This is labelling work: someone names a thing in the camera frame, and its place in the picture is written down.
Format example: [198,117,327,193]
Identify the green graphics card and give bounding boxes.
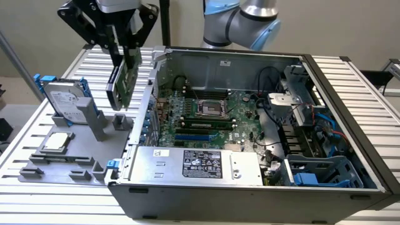
[106,46,143,112]

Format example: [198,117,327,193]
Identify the CPU socket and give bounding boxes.
[193,98,231,118]

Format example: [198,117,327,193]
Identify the silver chipset heatsink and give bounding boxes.
[223,143,246,152]

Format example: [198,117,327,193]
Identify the red wire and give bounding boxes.
[330,128,349,156]

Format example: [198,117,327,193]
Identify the black open PC case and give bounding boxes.
[107,45,394,220]

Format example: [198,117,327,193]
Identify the blue expansion slot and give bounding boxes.
[174,133,211,142]

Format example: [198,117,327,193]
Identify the aluminium rail stand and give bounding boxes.
[378,58,400,97]

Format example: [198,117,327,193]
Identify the metal drive cage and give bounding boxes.
[267,65,327,128]

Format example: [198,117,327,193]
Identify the black box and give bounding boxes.
[0,117,14,142]

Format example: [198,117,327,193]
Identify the black vertical pole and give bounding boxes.
[159,0,173,46]

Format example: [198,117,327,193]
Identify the grey metal frame bar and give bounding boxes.
[0,30,45,102]

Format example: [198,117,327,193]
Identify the blue wire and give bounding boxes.
[314,112,338,132]

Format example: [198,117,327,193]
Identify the silver CPU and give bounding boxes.
[43,132,75,151]

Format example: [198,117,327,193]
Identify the black wire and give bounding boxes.
[257,66,283,96]

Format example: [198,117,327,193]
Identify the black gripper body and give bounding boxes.
[99,8,139,28]

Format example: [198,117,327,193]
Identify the blue case latch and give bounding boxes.
[106,158,122,179]

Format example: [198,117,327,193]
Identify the green motherboard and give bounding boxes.
[155,88,274,166]

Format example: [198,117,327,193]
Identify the installed RAM stick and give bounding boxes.
[182,118,235,130]

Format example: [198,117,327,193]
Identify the silver power supply unit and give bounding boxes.
[123,145,265,186]

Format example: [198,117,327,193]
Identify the grey parts rack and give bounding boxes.
[19,97,137,186]

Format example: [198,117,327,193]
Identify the hard disk with blue bracket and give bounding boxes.
[34,74,93,125]

